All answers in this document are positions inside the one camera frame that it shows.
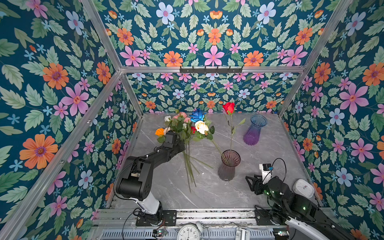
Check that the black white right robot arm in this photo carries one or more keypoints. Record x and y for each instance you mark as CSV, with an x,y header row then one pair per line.
x,y
293,210

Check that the blue artificial flower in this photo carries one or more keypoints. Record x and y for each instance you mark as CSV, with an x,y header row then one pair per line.
x,y
197,115

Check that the aluminium front mounting rail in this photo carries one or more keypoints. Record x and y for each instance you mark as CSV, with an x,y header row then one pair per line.
x,y
122,219

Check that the white rounded device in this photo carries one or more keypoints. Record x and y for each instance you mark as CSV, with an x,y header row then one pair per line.
x,y
303,188

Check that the orange yellow artificial rose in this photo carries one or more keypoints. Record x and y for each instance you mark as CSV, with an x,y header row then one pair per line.
x,y
160,132

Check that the white analog alarm clock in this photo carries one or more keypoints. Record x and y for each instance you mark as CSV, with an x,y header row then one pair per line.
x,y
191,232

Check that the cream white artificial rose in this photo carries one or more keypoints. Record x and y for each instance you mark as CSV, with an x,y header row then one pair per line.
x,y
205,131

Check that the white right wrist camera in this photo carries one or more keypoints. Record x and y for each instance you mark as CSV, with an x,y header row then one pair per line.
x,y
266,172

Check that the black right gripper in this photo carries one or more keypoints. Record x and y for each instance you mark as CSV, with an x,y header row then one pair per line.
x,y
256,184

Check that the red artificial rose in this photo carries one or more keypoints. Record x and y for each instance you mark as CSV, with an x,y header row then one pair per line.
x,y
229,109

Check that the purple blue ribbed glass vase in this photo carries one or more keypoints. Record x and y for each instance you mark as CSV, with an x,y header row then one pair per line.
x,y
252,136

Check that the black hook rail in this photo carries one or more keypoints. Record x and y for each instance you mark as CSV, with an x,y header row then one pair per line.
x,y
208,70

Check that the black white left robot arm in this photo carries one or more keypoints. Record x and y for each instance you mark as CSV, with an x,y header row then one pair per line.
x,y
134,181

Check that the bunch of artificial flowers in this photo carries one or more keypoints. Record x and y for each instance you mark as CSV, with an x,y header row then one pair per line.
x,y
182,125

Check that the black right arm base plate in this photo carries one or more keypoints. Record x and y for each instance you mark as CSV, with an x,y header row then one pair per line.
x,y
268,217

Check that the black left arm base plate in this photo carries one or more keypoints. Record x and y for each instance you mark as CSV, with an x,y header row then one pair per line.
x,y
163,217

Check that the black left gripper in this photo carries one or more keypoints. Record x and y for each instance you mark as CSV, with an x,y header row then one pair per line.
x,y
181,147

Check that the dark pink ribbed glass vase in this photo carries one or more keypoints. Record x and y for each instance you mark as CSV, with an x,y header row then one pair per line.
x,y
230,160

